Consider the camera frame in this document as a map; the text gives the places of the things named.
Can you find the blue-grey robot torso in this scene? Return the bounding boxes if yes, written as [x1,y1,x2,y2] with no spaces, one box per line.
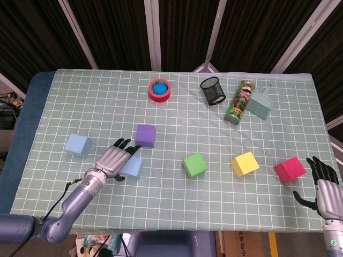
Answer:
[128,230,217,257]

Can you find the green checkered tablecloth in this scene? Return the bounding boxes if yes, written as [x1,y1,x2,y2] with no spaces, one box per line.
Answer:
[9,69,343,235]

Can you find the black mesh pen cup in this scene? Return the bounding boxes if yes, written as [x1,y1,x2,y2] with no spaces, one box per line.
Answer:
[200,77,227,106]

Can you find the brown cardboard box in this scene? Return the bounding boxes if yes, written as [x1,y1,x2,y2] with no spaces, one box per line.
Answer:
[221,230,271,257]

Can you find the green chips can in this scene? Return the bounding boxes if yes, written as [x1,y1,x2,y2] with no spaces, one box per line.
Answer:
[224,79,256,125]

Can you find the yellow cube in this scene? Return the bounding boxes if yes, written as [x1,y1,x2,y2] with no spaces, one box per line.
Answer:
[231,151,260,177]

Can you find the green cube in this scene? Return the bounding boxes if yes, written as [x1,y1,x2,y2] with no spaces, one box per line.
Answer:
[182,152,209,179]

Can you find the purple cube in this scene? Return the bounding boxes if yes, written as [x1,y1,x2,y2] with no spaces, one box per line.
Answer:
[135,124,156,148]

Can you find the tangled floor cables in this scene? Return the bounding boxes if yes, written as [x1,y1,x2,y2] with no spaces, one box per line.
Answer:
[0,92,25,110]

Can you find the pale blue hand brush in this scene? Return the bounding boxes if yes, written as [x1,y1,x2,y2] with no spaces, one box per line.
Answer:
[246,83,274,120]

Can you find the black electronics box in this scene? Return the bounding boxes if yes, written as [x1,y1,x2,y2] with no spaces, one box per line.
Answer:
[0,112,17,130]

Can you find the dark pleated curtain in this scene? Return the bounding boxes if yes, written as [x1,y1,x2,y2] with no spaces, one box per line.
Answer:
[0,0,343,129]

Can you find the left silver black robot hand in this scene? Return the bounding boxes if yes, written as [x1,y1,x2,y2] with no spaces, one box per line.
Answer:
[95,138,143,183]

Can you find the colourful printed bag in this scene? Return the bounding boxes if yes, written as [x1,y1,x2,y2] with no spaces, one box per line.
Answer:
[74,233,121,257]

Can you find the light blue cube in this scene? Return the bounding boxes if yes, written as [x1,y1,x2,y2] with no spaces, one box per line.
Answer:
[119,156,145,179]
[65,133,93,158]

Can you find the white frame post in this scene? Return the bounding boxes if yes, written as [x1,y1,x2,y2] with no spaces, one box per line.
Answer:
[325,115,343,129]
[57,0,99,70]
[0,72,27,100]
[144,0,163,72]
[192,0,228,73]
[270,0,335,73]

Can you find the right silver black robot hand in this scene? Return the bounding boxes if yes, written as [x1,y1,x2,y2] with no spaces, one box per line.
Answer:
[293,156,343,222]

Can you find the pink red cube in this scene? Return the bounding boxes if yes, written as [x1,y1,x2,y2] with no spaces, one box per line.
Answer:
[273,156,307,183]

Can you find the red tape roll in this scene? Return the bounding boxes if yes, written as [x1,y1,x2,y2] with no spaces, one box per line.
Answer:
[148,78,172,103]

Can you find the blue ball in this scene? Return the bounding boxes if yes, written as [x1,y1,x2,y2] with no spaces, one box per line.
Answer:
[152,82,168,96]

